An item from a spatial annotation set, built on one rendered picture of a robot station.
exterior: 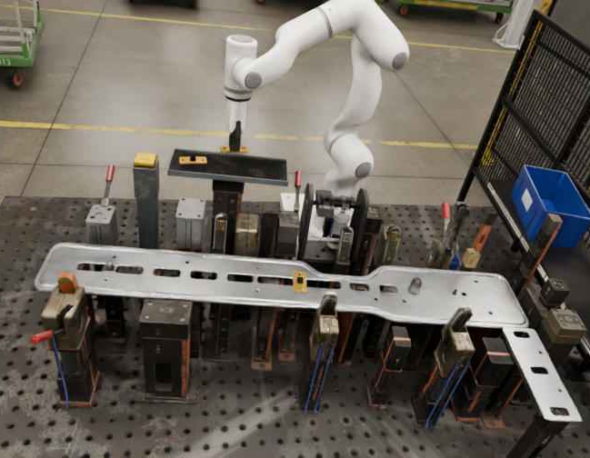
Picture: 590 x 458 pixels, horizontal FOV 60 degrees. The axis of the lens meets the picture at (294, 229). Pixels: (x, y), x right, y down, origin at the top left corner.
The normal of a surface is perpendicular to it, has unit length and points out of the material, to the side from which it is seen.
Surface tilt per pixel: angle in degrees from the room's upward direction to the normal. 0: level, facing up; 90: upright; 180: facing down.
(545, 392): 0
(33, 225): 0
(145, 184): 90
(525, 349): 0
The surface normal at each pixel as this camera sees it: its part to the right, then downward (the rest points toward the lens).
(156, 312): 0.14, -0.78
